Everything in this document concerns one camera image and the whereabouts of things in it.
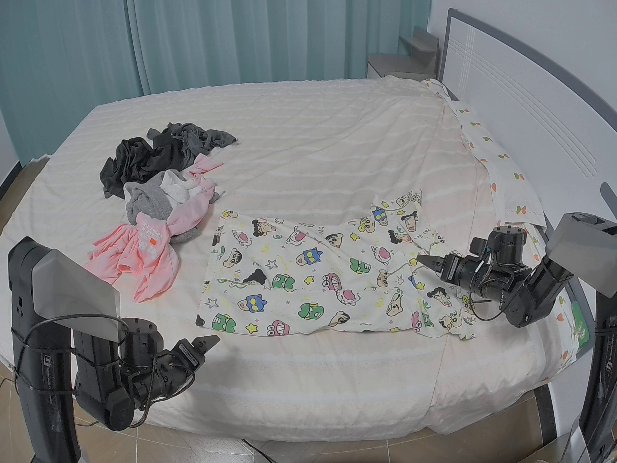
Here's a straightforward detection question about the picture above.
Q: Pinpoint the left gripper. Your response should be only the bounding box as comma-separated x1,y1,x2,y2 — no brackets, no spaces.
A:
154,335,222,397

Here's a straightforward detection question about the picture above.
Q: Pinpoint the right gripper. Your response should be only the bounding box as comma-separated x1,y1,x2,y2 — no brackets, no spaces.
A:
416,253,489,300

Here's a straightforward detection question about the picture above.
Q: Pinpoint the white printed pyjama top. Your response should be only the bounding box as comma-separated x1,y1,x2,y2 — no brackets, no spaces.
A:
195,188,478,341

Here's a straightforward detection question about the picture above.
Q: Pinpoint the pile of clothes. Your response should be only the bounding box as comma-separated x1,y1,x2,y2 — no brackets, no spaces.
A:
124,155,226,245

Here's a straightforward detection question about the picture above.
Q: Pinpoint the bed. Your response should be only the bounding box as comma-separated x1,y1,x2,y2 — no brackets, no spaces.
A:
0,9,617,445

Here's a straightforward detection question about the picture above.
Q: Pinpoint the pink printed T-shirt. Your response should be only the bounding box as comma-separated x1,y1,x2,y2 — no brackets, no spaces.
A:
87,213,181,304

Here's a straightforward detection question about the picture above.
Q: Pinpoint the white printed pillow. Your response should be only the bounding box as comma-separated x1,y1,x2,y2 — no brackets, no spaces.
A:
424,79,548,234

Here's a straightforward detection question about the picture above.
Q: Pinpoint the black garment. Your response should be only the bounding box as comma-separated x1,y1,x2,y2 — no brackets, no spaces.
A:
100,138,203,200

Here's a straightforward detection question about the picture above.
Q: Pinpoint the grey bedside table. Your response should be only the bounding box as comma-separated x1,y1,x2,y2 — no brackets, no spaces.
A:
367,26,440,80

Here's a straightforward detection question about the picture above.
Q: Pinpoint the dark grey garment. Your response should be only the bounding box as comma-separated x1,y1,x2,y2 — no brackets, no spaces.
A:
147,123,238,160

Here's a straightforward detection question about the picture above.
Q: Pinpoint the blue-green curtain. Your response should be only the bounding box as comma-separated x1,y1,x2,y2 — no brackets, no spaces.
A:
126,0,432,97
0,0,140,168

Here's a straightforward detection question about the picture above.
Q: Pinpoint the black cable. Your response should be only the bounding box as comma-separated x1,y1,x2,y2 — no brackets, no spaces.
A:
19,314,151,429
469,295,510,323

